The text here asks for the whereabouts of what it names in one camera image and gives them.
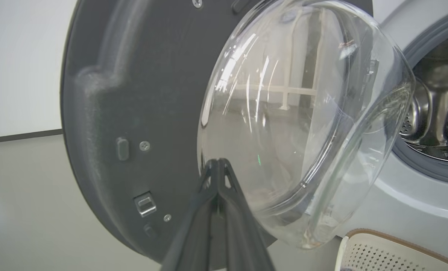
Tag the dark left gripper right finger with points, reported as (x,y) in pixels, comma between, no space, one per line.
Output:
(242,233)

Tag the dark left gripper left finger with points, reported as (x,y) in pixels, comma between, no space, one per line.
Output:
(193,233)

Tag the grey washing machine door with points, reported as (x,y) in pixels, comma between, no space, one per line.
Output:
(152,94)

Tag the white front-load washing machine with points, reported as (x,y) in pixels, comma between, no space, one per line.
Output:
(404,199)

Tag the stainless steel washing machine drum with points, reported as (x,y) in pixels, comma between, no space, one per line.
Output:
(440,113)

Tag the white perforated laundry basket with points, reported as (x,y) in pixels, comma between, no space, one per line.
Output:
(381,256)

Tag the dark wall baseboard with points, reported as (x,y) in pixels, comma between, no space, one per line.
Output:
(20,136)

